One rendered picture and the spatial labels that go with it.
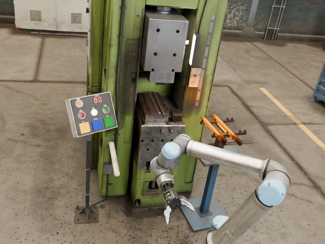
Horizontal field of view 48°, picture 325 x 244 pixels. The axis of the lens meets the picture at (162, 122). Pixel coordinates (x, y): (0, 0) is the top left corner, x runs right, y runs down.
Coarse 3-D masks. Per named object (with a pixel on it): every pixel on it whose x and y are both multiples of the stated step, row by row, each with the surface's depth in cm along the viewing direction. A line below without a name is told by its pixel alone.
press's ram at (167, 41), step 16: (144, 16) 277; (160, 16) 270; (176, 16) 276; (144, 32) 278; (160, 32) 267; (176, 32) 270; (144, 48) 278; (160, 48) 274; (176, 48) 276; (144, 64) 278; (160, 64) 280; (176, 64) 283
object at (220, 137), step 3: (201, 117) 309; (204, 117) 309; (204, 120) 305; (207, 120) 305; (207, 123) 300; (210, 123) 300; (207, 126) 300; (210, 126) 296; (213, 126) 297; (210, 129) 296; (213, 129) 293; (216, 132) 289; (216, 135) 288; (219, 135) 284; (222, 135) 284; (219, 138) 285; (222, 138) 280; (225, 138) 280; (222, 141) 281; (225, 141) 278; (222, 144) 280; (225, 144) 279
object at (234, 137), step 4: (212, 116) 316; (216, 116) 313; (216, 120) 310; (220, 120) 308; (220, 124) 305; (224, 124) 302; (224, 128) 299; (228, 128) 297; (232, 132) 292; (232, 136) 287; (236, 136) 287; (236, 140) 285; (240, 140) 281; (240, 144) 280
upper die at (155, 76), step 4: (148, 72) 287; (152, 72) 282; (156, 72) 283; (160, 72) 283; (164, 72) 284; (168, 72) 285; (172, 72) 286; (148, 76) 287; (152, 76) 284; (156, 76) 284; (160, 76) 285; (164, 76) 286; (168, 76) 287; (172, 76) 287; (148, 80) 287; (152, 80) 285; (156, 80) 286; (160, 80) 287; (164, 80) 288; (168, 80) 288; (172, 80) 289
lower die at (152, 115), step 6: (138, 96) 329; (144, 96) 328; (150, 96) 327; (156, 96) 331; (144, 102) 320; (150, 102) 319; (162, 102) 322; (144, 108) 310; (150, 108) 309; (156, 108) 308; (162, 108) 311; (144, 114) 304; (150, 114) 301; (156, 114) 302; (162, 114) 303; (168, 114) 304; (150, 120) 303; (156, 120) 304; (162, 120) 306
